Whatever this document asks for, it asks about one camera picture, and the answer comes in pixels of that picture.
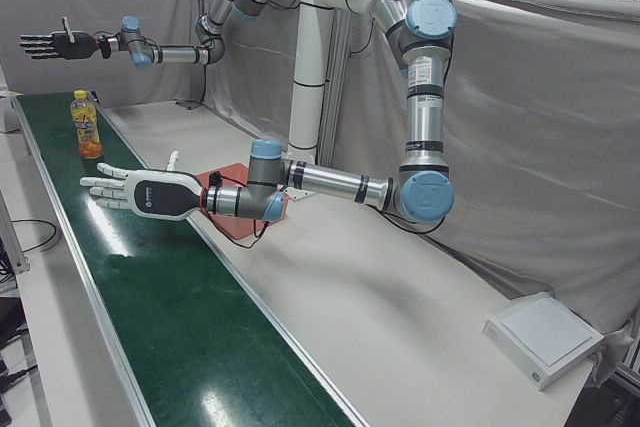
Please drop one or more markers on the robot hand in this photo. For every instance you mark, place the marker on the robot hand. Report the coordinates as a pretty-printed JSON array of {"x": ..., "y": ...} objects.
[
  {"x": 160, "y": 194},
  {"x": 75, "y": 48}
]

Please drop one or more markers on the UR5e robot arm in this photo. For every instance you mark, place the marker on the UR5e robot arm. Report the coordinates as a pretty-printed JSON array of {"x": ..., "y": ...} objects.
[
  {"x": 425, "y": 112},
  {"x": 175, "y": 54}
]

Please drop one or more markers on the pink plastic basket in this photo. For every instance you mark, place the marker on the pink plastic basket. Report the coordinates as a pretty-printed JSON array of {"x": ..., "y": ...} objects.
[{"x": 240, "y": 229}]

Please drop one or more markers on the orange juice bottle yellow cap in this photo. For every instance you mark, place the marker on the orange juice bottle yellow cap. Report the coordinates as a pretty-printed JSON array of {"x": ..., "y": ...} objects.
[{"x": 87, "y": 122}]

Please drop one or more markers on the white box with knob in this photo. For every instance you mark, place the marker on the white box with knob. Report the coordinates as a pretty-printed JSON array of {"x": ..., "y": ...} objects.
[{"x": 7, "y": 114}]

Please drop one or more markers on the green belt conveyor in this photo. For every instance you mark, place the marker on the green belt conveyor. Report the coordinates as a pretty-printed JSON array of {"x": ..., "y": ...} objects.
[{"x": 175, "y": 322}]

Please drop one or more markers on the white mounting plate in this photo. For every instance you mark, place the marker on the white mounting plate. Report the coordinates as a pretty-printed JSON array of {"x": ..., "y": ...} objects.
[{"x": 300, "y": 194}]

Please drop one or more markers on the aluminium table leg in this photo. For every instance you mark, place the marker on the aluminium table leg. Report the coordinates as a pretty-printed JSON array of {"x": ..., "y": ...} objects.
[{"x": 15, "y": 247}]

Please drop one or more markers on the white robot torso column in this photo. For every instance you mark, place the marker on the white robot torso column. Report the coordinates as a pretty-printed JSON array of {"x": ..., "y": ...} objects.
[{"x": 307, "y": 97}]

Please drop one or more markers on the grey fabric curtain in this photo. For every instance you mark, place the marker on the grey fabric curtain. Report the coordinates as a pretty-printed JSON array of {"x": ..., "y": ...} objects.
[{"x": 525, "y": 147}]

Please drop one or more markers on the flat white box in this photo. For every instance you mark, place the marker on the flat white box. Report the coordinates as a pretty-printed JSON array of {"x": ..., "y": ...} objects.
[{"x": 545, "y": 337}]

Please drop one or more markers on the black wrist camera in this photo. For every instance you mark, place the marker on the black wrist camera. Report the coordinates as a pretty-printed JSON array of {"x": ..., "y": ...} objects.
[
  {"x": 216, "y": 179},
  {"x": 105, "y": 47}
]

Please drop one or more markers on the aluminium profile post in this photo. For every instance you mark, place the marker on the aluminium profile post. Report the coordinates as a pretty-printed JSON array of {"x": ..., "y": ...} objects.
[{"x": 335, "y": 97}]

